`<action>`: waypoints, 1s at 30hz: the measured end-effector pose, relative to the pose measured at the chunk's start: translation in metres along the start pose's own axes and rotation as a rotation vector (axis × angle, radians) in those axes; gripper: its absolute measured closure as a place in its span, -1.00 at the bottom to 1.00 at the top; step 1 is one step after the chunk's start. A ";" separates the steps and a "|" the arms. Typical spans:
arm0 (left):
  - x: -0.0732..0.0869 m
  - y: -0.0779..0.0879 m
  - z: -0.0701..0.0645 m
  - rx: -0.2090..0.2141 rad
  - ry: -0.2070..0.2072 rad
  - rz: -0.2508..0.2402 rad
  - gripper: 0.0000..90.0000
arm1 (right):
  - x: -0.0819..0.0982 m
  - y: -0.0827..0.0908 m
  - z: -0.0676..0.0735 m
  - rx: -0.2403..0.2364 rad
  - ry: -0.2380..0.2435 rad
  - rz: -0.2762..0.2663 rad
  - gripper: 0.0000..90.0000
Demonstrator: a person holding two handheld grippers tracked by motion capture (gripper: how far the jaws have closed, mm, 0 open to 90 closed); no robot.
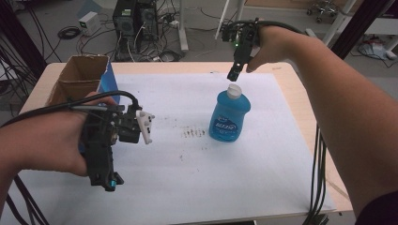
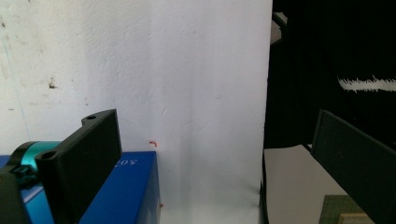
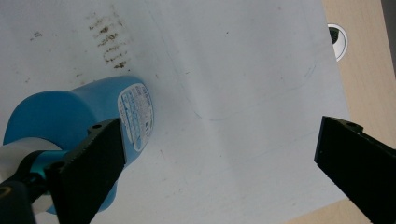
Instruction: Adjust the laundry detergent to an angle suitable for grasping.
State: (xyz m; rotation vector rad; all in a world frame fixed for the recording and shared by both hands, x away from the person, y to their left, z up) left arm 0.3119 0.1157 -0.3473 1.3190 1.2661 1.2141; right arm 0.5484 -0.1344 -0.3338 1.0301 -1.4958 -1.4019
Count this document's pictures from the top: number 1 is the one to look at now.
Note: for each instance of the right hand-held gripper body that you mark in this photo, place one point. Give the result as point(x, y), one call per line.
point(245, 36)

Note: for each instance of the black computer tower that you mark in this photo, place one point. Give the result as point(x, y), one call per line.
point(133, 28)

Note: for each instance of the person's left hand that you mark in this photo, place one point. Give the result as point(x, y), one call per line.
point(50, 143)

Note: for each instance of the dark metal frame post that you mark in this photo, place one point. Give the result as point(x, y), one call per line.
point(18, 37)
point(359, 26)

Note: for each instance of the blue dish soap bottle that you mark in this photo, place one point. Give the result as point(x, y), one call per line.
point(230, 115)

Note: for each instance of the office chair wheel base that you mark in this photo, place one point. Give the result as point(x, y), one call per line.
point(324, 9)

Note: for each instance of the white table leg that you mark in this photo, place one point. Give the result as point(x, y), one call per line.
point(183, 28)

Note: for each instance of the person's right hand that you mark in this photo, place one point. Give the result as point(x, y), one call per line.
point(275, 43)

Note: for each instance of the white table mat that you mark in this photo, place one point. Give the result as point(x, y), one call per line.
point(203, 175)

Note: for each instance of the small white box device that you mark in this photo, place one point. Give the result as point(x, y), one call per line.
point(89, 23)

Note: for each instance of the open cardboard box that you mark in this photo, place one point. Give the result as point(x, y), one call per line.
point(79, 76)

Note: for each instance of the person's dark sleeve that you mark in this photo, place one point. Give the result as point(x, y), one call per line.
point(380, 211)

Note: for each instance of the white slanted stand leg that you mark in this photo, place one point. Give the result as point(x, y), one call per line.
point(230, 15)

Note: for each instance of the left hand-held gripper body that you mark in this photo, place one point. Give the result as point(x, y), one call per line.
point(128, 126)

